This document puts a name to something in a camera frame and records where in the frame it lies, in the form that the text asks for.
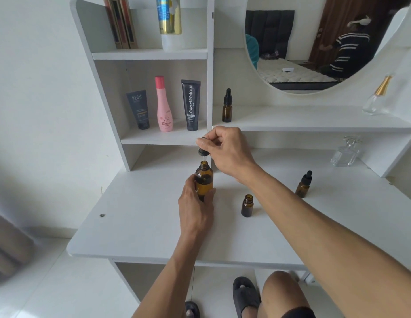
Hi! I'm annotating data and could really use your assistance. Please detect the person's left hand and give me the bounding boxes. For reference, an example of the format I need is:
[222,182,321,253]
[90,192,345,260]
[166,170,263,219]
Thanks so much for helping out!
[178,174,217,237]

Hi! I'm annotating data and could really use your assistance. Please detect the person's right hand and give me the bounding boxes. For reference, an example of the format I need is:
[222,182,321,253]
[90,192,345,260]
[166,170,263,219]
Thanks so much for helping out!
[196,126,259,183]

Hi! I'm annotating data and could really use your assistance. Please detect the black dropper cap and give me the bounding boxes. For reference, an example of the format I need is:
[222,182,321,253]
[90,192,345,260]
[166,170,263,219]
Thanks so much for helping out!
[196,137,211,166]

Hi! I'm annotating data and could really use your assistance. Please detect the large amber glass bottle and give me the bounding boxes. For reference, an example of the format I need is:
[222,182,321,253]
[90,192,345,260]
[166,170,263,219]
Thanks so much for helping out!
[194,161,215,203]

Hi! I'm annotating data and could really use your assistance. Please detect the person's left forearm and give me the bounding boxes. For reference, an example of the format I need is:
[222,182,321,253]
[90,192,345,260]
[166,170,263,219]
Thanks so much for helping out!
[131,225,219,318]

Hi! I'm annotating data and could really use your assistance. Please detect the person's right forearm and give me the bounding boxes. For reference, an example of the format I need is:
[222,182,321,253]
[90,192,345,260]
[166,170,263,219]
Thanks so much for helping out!
[231,162,411,318]

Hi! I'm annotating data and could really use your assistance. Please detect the small open amber bottle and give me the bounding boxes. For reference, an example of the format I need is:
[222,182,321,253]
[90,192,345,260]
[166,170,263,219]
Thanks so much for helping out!
[241,194,254,218]

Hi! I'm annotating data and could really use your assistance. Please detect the amber dropper bottle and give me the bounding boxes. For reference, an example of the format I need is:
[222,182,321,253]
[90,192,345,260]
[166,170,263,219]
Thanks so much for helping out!
[295,171,313,199]
[222,89,233,123]

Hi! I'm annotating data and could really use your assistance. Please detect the black cosmetic tube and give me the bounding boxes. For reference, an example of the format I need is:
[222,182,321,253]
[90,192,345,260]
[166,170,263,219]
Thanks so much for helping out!
[181,79,202,132]

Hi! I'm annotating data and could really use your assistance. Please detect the white vanity table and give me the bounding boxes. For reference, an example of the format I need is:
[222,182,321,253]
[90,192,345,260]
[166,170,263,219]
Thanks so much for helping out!
[66,0,411,286]

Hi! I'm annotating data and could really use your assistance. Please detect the pink lotion bottle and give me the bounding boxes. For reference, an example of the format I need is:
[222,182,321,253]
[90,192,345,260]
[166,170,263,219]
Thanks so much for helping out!
[155,76,174,133]

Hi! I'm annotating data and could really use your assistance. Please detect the grey cosmetic tube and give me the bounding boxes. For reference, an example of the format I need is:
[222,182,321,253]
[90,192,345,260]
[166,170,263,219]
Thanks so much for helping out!
[126,89,150,130]

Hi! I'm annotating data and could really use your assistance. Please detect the person's right black slipper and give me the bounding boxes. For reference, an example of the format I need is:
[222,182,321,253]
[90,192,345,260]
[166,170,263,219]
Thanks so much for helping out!
[232,277,262,318]

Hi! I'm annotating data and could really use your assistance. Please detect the person's black slipper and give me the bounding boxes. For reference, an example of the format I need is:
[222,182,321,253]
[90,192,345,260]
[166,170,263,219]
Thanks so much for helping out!
[184,301,201,318]
[232,277,262,318]

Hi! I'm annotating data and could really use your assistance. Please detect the person's left black slipper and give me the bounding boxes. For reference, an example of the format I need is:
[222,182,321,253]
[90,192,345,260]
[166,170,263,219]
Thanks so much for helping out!
[184,301,201,318]

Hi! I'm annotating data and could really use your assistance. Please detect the person's right leg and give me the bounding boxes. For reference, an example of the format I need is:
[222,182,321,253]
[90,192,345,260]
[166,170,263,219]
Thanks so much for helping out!
[261,271,317,318]

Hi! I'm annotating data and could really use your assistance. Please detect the clear glass perfume bottle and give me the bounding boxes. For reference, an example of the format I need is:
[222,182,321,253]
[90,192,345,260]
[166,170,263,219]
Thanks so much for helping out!
[330,136,362,168]

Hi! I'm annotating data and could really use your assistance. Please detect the yellow and blue spray can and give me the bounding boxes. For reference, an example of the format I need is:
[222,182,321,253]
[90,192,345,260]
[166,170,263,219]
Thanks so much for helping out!
[155,0,182,52]

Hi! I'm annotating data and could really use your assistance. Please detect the person's black shorts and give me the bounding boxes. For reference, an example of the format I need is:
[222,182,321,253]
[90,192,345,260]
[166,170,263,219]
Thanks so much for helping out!
[281,306,317,318]

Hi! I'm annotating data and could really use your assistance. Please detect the brown and gold box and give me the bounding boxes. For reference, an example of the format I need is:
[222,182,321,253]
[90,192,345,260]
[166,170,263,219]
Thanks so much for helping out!
[118,0,138,49]
[103,0,124,49]

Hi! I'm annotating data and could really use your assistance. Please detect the gold-capped glass perfume bottle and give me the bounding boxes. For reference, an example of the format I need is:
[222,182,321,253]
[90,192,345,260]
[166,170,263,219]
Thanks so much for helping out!
[362,74,394,116]

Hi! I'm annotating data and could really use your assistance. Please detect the round wall mirror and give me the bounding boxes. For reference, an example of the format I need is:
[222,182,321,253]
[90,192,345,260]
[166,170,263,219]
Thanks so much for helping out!
[244,0,411,95]

